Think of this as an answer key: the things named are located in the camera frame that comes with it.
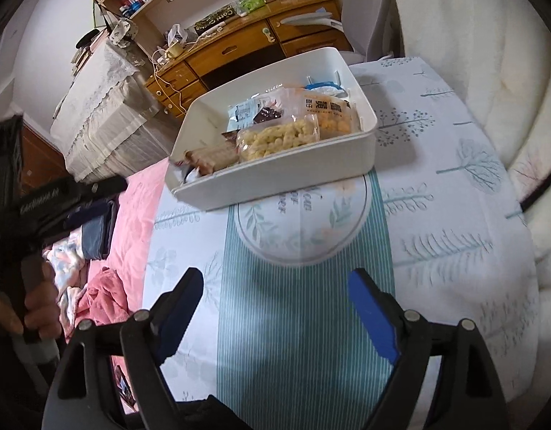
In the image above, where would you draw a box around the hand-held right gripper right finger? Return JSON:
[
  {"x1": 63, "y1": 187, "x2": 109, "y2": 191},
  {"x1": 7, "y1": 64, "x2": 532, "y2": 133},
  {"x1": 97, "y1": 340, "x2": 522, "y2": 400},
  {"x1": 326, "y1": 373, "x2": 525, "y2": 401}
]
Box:
[{"x1": 348, "y1": 268, "x2": 506, "y2": 430}]

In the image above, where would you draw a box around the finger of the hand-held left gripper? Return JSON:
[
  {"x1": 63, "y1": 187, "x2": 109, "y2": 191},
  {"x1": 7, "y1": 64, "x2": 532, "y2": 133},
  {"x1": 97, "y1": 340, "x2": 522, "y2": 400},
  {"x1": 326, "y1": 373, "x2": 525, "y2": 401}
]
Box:
[
  {"x1": 56, "y1": 176, "x2": 129, "y2": 209},
  {"x1": 63, "y1": 199, "x2": 119, "y2": 230}
]

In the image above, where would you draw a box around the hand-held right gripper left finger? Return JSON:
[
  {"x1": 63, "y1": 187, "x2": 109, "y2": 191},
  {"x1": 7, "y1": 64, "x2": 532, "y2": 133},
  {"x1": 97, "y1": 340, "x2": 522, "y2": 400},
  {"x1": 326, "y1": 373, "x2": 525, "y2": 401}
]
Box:
[{"x1": 47, "y1": 267, "x2": 205, "y2": 430}]

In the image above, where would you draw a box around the white red cartoon snack bag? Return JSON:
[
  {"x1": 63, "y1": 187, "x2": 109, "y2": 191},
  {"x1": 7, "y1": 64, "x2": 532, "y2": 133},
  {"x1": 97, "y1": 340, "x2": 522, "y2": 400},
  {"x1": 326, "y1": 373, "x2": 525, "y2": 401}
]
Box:
[{"x1": 173, "y1": 161, "x2": 213, "y2": 185}]

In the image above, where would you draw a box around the clear packet red zigzag edge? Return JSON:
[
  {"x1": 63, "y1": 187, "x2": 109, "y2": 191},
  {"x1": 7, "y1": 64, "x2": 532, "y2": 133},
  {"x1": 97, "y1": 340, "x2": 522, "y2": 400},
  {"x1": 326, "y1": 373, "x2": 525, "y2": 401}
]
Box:
[{"x1": 183, "y1": 142, "x2": 239, "y2": 175}]

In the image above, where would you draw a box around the large pale blue snack packet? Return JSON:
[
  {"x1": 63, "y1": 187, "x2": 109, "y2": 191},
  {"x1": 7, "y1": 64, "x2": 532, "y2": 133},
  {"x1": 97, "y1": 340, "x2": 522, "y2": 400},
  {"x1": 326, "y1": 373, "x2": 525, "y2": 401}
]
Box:
[{"x1": 226, "y1": 99, "x2": 276, "y2": 133}]

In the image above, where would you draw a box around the white plastic storage box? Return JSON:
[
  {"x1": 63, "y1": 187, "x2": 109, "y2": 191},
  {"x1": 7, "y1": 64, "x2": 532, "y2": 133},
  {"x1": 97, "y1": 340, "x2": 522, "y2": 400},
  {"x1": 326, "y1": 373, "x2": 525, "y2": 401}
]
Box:
[{"x1": 164, "y1": 47, "x2": 378, "y2": 212}]

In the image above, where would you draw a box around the dark red snack packet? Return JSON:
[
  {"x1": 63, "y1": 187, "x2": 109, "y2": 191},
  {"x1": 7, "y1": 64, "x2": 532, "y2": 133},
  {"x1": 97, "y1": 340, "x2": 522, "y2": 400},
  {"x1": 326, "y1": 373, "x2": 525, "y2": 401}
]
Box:
[{"x1": 253, "y1": 106, "x2": 282, "y2": 125}]

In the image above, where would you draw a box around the clear bag of yellow puffs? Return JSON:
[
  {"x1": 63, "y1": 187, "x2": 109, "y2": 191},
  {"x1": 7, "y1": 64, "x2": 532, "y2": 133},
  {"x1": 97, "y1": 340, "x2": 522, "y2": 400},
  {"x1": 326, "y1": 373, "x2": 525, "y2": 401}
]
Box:
[{"x1": 236, "y1": 114, "x2": 321, "y2": 164}]

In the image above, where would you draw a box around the clear bag of orange crackers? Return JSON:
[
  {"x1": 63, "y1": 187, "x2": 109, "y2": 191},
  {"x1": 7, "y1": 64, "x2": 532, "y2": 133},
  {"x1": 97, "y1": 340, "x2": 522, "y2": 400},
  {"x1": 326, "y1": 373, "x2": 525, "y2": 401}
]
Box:
[{"x1": 284, "y1": 87, "x2": 361, "y2": 137}]

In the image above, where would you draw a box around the small blue snack packet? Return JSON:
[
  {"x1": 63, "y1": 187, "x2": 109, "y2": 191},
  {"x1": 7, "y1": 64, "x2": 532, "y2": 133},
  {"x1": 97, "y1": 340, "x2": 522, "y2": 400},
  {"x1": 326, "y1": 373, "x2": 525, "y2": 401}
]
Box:
[{"x1": 302, "y1": 78, "x2": 348, "y2": 99}]

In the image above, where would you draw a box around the person's left hand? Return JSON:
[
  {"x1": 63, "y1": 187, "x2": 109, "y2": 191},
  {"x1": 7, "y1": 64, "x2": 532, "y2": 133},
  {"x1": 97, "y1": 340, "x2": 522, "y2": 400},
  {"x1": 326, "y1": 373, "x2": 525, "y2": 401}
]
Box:
[{"x1": 0, "y1": 261, "x2": 63, "y2": 336}]

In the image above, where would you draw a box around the dark blue clothing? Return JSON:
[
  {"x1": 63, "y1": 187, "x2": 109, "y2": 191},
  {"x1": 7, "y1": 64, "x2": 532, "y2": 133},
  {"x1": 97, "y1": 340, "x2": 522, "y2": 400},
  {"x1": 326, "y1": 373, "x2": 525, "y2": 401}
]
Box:
[{"x1": 81, "y1": 197, "x2": 120, "y2": 261}]

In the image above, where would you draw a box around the floral blanket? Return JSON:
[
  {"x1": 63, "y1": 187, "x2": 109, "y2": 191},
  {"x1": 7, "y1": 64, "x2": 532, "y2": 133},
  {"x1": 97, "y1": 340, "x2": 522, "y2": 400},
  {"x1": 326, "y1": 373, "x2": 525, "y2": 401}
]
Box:
[{"x1": 43, "y1": 237, "x2": 88, "y2": 323}]

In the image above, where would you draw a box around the pink blanket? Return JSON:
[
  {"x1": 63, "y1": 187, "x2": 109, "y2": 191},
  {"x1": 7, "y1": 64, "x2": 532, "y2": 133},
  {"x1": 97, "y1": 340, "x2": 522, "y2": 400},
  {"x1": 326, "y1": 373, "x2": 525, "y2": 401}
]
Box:
[{"x1": 40, "y1": 159, "x2": 171, "y2": 417}]

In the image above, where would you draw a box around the brown wooden door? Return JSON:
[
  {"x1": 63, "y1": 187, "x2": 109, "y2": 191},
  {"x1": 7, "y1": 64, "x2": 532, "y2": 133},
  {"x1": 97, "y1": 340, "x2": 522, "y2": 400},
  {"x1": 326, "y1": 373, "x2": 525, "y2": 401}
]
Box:
[{"x1": 16, "y1": 123, "x2": 72, "y2": 184}]

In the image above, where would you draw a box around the white lace cover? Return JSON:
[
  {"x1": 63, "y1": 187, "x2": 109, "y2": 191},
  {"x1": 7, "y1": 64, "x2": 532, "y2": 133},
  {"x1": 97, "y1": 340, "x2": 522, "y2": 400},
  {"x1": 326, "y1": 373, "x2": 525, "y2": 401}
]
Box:
[{"x1": 49, "y1": 33, "x2": 191, "y2": 184}]

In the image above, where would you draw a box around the pink fleece cloth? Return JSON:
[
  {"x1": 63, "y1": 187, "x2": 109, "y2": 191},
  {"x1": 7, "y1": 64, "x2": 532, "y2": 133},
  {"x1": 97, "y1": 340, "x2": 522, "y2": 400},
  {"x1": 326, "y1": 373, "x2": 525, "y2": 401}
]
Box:
[{"x1": 74, "y1": 266, "x2": 130, "y2": 325}]

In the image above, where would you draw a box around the stack of books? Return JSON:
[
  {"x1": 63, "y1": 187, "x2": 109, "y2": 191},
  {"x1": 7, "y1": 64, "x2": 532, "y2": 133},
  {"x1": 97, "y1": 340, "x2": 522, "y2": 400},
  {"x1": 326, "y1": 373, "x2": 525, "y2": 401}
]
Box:
[{"x1": 69, "y1": 31, "x2": 108, "y2": 77}]

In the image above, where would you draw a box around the black hat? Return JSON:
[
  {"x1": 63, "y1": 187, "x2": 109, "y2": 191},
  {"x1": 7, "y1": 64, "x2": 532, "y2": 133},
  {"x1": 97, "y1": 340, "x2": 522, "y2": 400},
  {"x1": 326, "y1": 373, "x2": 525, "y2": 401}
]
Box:
[{"x1": 76, "y1": 29, "x2": 101, "y2": 48}]

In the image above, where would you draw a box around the white plastic bag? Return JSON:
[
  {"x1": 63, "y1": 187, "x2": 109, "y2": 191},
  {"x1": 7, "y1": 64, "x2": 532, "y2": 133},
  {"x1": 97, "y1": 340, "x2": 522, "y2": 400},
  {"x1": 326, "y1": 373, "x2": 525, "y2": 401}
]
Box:
[{"x1": 165, "y1": 24, "x2": 189, "y2": 46}]

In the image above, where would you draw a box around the wooden desk with drawers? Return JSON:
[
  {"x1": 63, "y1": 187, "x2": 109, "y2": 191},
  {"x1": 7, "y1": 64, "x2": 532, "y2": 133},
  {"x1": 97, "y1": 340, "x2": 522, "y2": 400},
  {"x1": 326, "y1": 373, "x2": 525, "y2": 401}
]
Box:
[{"x1": 143, "y1": 0, "x2": 354, "y2": 119}]

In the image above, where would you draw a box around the dark snack bag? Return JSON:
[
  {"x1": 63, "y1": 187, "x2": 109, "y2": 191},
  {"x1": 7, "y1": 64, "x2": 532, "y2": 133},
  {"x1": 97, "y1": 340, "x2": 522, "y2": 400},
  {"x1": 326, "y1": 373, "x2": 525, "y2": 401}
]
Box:
[{"x1": 194, "y1": 5, "x2": 238, "y2": 32}]

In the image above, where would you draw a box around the white floral curtain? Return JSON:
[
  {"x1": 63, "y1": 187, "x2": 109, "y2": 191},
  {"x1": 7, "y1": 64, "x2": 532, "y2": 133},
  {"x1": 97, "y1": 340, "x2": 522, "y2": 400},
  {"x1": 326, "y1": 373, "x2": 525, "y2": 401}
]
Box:
[{"x1": 383, "y1": 0, "x2": 551, "y2": 305}]

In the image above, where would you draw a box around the grey office chair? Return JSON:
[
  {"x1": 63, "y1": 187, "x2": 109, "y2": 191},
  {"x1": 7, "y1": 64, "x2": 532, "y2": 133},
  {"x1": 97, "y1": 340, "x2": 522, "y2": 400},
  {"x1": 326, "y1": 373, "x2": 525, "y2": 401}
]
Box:
[{"x1": 282, "y1": 0, "x2": 406, "y2": 66}]

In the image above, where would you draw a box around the white cable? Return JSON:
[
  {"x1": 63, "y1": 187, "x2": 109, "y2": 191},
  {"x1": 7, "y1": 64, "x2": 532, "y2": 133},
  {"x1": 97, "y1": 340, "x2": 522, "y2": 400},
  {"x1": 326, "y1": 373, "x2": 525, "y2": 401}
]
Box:
[{"x1": 150, "y1": 49, "x2": 187, "y2": 113}]

